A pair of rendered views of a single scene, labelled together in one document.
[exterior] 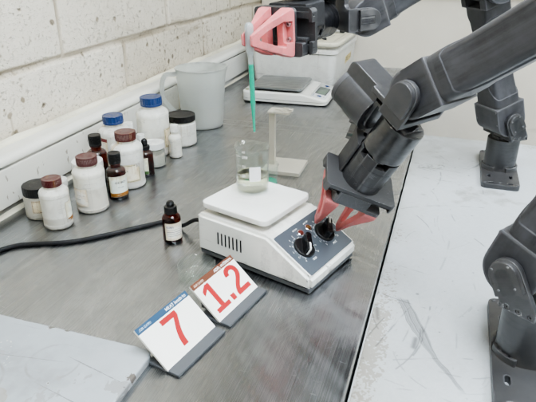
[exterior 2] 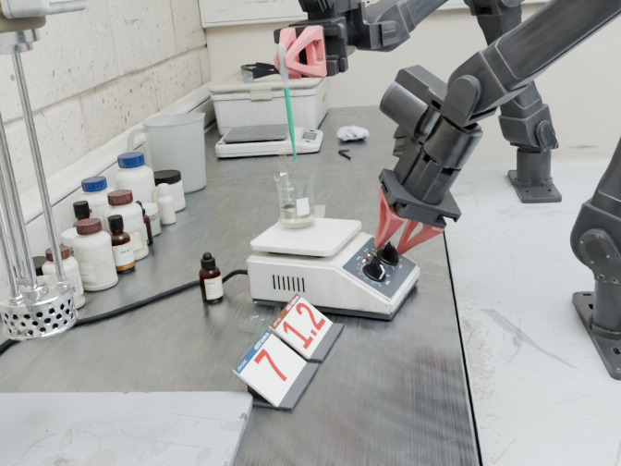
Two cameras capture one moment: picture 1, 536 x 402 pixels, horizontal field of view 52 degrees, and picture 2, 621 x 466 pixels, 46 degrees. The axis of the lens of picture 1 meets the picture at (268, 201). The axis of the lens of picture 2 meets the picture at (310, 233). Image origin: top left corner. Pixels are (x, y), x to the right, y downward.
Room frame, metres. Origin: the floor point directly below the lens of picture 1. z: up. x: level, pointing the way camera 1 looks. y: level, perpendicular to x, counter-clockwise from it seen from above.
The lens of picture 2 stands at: (-0.18, 0.18, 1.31)
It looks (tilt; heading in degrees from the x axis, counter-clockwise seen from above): 19 degrees down; 350
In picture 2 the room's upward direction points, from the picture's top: 5 degrees counter-clockwise
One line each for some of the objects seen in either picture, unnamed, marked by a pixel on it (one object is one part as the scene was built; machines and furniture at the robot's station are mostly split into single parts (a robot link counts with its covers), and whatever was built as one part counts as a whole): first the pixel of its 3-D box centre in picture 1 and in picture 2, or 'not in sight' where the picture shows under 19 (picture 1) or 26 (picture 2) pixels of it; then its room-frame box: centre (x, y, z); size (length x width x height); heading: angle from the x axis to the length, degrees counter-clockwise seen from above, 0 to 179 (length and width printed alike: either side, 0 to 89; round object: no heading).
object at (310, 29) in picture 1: (294, 27); (318, 47); (0.86, -0.04, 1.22); 0.10 x 0.07 x 0.07; 54
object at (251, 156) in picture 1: (250, 167); (294, 201); (0.77, 0.03, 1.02); 0.06 x 0.05 x 0.08; 40
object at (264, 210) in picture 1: (256, 199); (307, 235); (0.74, 0.02, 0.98); 0.12 x 0.12 x 0.01; 54
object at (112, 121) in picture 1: (115, 141); (99, 211); (1.09, 0.32, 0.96); 0.06 x 0.06 x 0.11
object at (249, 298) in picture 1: (229, 289); (308, 325); (0.60, 0.05, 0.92); 0.09 x 0.06 x 0.04; 150
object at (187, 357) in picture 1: (181, 331); (277, 367); (0.52, 0.10, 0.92); 0.09 x 0.06 x 0.04; 150
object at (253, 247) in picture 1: (270, 230); (327, 266); (0.73, 0.00, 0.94); 0.22 x 0.13 x 0.08; 55
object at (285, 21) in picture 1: (263, 34); (292, 56); (0.81, 0.01, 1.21); 0.09 x 0.07 x 0.07; 144
